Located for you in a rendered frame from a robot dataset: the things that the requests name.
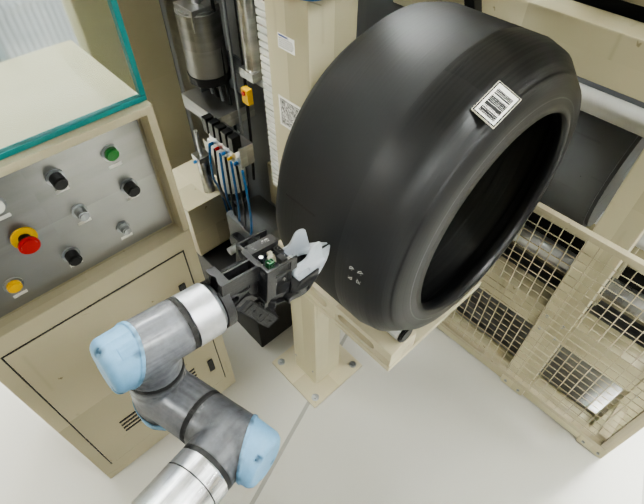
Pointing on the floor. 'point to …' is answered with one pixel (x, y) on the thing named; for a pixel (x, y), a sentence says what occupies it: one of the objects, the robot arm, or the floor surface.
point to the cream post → (317, 353)
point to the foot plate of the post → (315, 394)
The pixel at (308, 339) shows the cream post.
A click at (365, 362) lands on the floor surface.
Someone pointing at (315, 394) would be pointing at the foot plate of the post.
